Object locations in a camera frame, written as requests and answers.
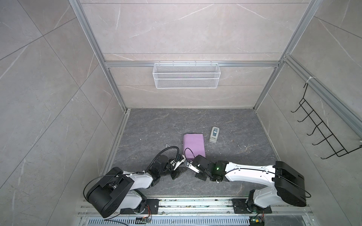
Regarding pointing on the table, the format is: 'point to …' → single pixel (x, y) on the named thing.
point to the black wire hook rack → (329, 136)
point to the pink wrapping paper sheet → (193, 145)
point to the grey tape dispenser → (214, 134)
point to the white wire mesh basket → (206, 76)
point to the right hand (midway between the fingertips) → (196, 165)
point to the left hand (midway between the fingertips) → (184, 163)
